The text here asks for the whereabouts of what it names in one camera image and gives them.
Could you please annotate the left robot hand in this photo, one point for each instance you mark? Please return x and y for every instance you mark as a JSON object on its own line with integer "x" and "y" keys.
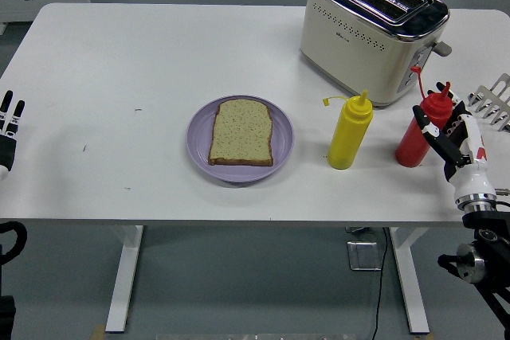
{"x": 7, "y": 145}

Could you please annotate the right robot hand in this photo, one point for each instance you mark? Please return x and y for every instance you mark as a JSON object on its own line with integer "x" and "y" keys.
{"x": 470, "y": 173}

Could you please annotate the red squeeze bottle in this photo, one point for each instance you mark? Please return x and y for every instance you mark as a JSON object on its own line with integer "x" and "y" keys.
{"x": 414, "y": 145}

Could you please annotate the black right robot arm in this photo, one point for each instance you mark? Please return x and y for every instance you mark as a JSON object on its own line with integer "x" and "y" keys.
{"x": 490, "y": 244}

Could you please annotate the slice of seeded bread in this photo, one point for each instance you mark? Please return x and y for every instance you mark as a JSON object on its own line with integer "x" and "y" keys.
{"x": 243, "y": 133}

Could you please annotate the silver metal rack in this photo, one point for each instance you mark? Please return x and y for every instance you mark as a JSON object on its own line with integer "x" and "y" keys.
{"x": 494, "y": 103}

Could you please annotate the white table leg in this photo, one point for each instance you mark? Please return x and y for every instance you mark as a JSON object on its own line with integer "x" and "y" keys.
{"x": 410, "y": 276}
{"x": 123, "y": 276}

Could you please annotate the yellow squeeze bottle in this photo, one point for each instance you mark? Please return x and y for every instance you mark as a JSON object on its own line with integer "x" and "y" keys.
{"x": 348, "y": 137}

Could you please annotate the metal floor socket plate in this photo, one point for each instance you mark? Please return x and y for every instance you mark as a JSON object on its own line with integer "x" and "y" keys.
{"x": 363, "y": 255}

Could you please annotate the cream and chrome toaster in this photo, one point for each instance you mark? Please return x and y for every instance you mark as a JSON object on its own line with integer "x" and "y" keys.
{"x": 350, "y": 49}

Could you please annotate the purple plate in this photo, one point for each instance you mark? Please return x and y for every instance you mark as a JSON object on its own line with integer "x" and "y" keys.
{"x": 199, "y": 137}

